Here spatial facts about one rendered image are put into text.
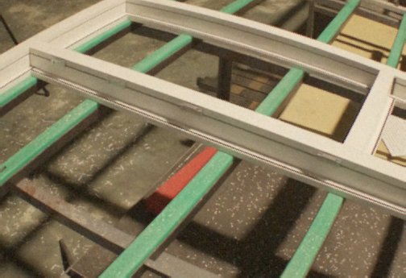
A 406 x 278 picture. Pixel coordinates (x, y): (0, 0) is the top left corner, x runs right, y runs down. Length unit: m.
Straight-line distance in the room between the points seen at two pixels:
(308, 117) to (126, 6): 0.66
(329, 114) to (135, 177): 1.01
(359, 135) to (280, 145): 0.17
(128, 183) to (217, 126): 1.28
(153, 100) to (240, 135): 0.20
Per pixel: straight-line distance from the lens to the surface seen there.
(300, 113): 1.58
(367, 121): 1.05
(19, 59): 1.30
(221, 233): 1.22
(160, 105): 1.06
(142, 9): 1.55
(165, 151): 2.42
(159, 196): 1.25
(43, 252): 1.99
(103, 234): 0.89
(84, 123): 1.13
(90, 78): 1.17
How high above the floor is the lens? 1.47
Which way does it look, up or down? 34 degrees down
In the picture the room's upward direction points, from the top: 3 degrees clockwise
